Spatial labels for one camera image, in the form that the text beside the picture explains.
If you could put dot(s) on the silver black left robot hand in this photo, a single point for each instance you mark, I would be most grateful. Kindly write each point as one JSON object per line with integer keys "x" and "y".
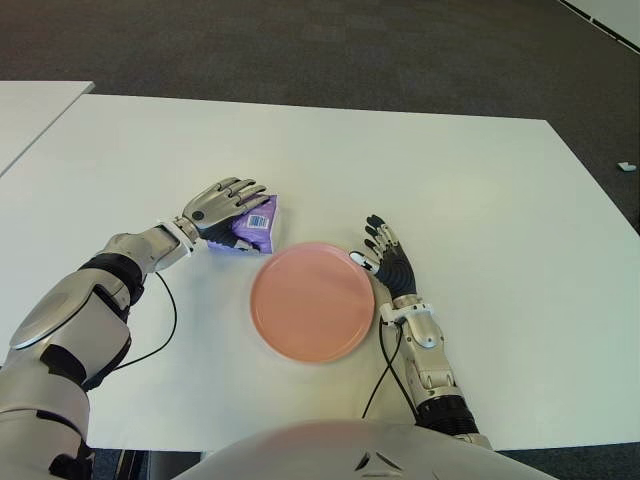
{"x": 220, "y": 202}

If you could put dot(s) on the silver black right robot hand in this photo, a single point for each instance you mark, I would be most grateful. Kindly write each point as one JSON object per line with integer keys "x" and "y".
{"x": 397, "y": 272}

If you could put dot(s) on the purple tissue paper pack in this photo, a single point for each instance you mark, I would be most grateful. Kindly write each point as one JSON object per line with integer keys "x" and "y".
{"x": 260, "y": 227}

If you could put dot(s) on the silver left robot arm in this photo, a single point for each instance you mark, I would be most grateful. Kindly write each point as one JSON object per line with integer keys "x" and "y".
{"x": 75, "y": 320}

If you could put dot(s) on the pink round plate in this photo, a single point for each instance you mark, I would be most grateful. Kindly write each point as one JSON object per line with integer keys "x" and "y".
{"x": 312, "y": 302}

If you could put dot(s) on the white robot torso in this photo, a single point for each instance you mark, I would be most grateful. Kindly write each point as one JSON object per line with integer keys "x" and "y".
{"x": 310, "y": 450}

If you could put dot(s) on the small white floor scrap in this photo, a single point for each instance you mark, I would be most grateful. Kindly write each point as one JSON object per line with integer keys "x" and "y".
{"x": 625, "y": 165}

